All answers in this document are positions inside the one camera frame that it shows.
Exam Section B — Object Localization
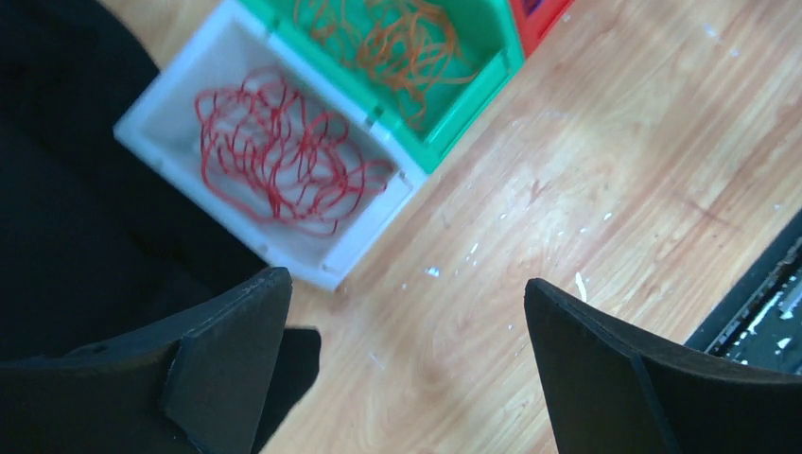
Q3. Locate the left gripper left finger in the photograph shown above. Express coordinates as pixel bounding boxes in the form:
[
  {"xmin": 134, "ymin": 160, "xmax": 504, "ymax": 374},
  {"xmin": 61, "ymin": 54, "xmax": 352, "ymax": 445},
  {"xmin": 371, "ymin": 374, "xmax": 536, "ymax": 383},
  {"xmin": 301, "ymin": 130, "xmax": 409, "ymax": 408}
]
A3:
[{"xmin": 1, "ymin": 268, "xmax": 292, "ymax": 453}]

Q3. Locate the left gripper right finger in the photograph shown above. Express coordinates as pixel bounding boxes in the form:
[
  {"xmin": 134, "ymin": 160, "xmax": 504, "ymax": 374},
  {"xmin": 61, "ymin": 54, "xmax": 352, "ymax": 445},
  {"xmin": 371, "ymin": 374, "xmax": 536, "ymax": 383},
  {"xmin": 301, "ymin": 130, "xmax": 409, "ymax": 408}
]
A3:
[{"xmin": 524, "ymin": 278, "xmax": 801, "ymax": 453}]

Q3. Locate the red wire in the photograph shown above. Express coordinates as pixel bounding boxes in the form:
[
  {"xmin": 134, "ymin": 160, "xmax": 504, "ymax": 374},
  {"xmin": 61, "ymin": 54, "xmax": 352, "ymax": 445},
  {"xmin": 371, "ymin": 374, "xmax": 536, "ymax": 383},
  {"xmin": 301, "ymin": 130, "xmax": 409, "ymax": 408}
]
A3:
[{"xmin": 194, "ymin": 65, "xmax": 397, "ymax": 238}]

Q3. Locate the black shirt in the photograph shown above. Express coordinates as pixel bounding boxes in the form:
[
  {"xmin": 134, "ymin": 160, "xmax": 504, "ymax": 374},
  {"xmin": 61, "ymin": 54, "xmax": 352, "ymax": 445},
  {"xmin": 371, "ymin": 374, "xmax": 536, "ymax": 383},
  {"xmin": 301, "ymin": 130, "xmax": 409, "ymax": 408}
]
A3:
[{"xmin": 1, "ymin": 1, "xmax": 321, "ymax": 428}]

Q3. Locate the white plastic bin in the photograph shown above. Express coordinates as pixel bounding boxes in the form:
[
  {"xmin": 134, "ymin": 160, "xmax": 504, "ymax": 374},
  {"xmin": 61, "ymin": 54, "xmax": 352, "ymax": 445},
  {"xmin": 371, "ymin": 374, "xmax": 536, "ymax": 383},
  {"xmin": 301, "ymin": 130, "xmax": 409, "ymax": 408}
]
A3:
[{"xmin": 114, "ymin": 1, "xmax": 427, "ymax": 290}]

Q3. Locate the green plastic bin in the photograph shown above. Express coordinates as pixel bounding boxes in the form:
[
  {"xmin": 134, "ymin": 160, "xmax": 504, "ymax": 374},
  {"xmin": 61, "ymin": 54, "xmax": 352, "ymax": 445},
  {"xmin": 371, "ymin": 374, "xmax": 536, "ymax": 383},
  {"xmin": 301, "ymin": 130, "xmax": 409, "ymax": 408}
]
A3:
[{"xmin": 243, "ymin": 1, "xmax": 524, "ymax": 173}]

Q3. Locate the red plastic bin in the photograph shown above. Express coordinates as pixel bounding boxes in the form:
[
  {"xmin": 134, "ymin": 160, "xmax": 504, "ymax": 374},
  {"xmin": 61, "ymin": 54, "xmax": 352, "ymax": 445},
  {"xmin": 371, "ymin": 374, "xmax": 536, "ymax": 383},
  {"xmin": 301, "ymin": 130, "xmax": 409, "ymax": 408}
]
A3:
[{"xmin": 508, "ymin": 0, "xmax": 574, "ymax": 59}]

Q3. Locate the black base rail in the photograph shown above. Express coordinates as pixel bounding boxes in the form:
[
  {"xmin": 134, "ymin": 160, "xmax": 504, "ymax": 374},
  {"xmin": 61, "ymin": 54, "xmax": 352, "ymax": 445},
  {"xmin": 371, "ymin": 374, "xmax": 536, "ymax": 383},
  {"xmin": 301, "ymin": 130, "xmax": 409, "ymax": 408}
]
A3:
[{"xmin": 685, "ymin": 213, "xmax": 801, "ymax": 375}]

